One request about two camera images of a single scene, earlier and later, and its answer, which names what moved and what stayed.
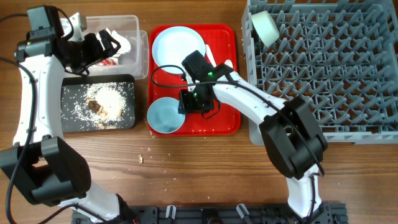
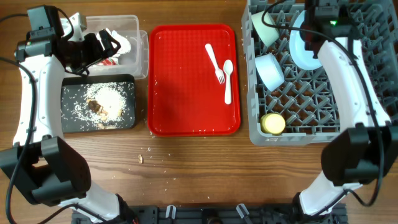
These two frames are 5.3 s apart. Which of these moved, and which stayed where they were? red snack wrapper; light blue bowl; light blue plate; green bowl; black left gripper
Moved: light blue plate; light blue bowl
Stayed: green bowl; red snack wrapper; black left gripper
